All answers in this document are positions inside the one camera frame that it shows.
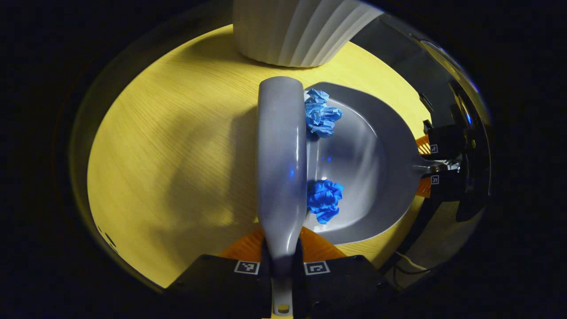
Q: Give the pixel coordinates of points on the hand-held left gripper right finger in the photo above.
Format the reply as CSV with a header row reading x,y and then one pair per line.
x,y
341,288

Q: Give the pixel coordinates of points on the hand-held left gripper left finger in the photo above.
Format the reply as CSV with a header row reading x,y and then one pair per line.
x,y
217,283

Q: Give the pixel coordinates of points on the light blue paper ball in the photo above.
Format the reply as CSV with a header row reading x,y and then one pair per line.
x,y
321,115

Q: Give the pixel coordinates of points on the small grey broom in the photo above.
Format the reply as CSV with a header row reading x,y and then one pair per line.
x,y
281,155

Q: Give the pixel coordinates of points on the grey dustpan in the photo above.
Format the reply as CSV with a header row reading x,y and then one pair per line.
x,y
372,155

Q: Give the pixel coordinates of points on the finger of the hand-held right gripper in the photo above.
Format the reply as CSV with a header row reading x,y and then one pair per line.
x,y
447,141
447,185

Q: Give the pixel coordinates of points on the white ribbed garbage bin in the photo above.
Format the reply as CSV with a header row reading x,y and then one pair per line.
x,y
301,31

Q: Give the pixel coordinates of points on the dark blue paper ball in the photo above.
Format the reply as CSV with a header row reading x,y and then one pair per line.
x,y
324,199

